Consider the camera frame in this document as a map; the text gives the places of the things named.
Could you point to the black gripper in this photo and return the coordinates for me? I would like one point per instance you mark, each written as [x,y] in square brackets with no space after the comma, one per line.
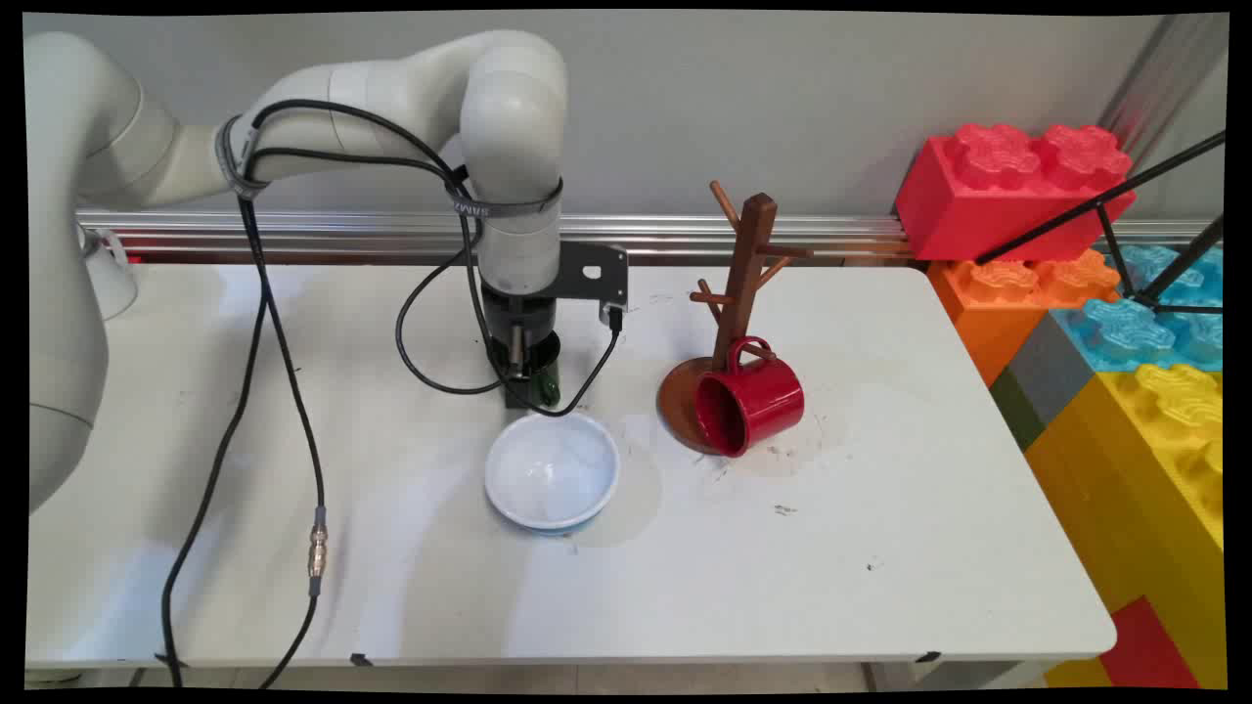
[514,323]

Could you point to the red enamel mug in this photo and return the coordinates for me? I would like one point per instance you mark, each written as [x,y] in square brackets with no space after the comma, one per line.
[763,401]

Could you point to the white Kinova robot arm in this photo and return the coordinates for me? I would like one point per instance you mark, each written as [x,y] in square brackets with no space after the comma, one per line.
[391,93]

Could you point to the dark green mug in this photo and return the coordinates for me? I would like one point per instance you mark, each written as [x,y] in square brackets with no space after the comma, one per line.
[551,391]

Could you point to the white bowl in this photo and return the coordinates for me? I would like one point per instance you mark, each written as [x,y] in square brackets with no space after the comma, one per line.
[553,474]

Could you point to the brown wooden mug tree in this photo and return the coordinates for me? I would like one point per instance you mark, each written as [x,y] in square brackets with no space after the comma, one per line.
[745,264]

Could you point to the white mug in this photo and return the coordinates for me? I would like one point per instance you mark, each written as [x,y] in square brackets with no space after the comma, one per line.
[112,284]

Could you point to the orange toy block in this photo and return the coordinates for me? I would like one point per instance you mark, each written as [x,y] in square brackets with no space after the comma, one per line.
[988,323]

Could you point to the big red toy block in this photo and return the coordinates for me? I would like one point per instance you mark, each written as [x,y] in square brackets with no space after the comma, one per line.
[968,205]

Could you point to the dark green toy block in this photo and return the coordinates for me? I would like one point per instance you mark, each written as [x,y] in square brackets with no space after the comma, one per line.
[1017,411]

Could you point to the grey toy block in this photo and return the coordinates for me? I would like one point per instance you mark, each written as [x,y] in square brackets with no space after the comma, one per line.
[1051,367]

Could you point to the blue toy block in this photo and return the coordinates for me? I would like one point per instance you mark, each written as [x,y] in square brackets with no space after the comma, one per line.
[1125,332]

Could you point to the big yellow toy block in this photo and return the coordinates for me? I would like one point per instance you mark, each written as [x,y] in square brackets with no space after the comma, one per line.
[1125,489]

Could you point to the small red toy block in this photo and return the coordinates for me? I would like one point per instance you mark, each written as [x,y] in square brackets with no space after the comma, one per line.
[1144,645]

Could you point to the black tripod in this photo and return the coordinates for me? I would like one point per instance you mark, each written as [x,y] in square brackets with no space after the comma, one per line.
[1184,259]

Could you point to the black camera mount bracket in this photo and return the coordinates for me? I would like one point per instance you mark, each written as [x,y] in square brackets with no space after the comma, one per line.
[587,269]

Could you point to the aluminium rail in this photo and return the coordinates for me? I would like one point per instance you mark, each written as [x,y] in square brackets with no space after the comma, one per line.
[665,235]

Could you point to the aluminium post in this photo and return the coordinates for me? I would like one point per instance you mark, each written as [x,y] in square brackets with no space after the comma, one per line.
[1164,78]

